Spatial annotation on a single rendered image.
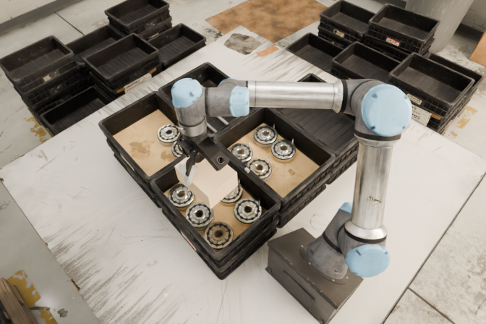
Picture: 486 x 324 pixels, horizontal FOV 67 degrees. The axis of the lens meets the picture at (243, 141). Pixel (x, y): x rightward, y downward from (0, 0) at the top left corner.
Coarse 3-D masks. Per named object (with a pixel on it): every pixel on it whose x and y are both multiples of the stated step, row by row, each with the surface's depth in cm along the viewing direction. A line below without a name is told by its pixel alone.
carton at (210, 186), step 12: (204, 168) 115; (228, 168) 114; (180, 180) 120; (192, 180) 112; (204, 180) 112; (216, 180) 112; (228, 180) 112; (192, 192) 118; (204, 192) 109; (216, 192) 111; (228, 192) 117
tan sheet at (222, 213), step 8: (168, 192) 143; (200, 200) 141; (216, 208) 138; (224, 208) 138; (232, 208) 138; (184, 216) 136; (200, 216) 136; (216, 216) 136; (224, 216) 136; (232, 216) 136; (232, 224) 134; (200, 232) 132; (240, 232) 132
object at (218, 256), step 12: (228, 156) 141; (168, 168) 138; (240, 168) 139; (156, 180) 135; (252, 180) 134; (156, 192) 133; (168, 204) 128; (276, 204) 127; (180, 216) 125; (264, 216) 125; (192, 228) 122; (252, 228) 122; (204, 240) 120; (240, 240) 120; (216, 252) 117; (228, 252) 119
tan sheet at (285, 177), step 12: (252, 132) 162; (252, 144) 158; (264, 156) 153; (300, 156) 153; (276, 168) 149; (288, 168) 149; (300, 168) 149; (312, 168) 149; (276, 180) 146; (288, 180) 145; (300, 180) 145; (288, 192) 142
